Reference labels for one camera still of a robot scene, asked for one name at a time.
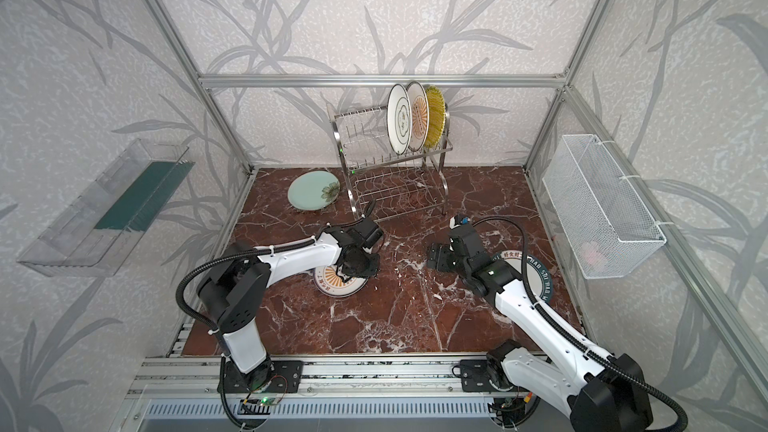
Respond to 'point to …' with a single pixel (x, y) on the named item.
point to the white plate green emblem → (399, 119)
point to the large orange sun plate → (420, 113)
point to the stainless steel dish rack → (385, 185)
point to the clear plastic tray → (93, 233)
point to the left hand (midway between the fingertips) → (378, 265)
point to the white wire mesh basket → (604, 224)
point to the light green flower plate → (313, 190)
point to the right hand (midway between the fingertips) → (440, 241)
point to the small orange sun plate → (333, 284)
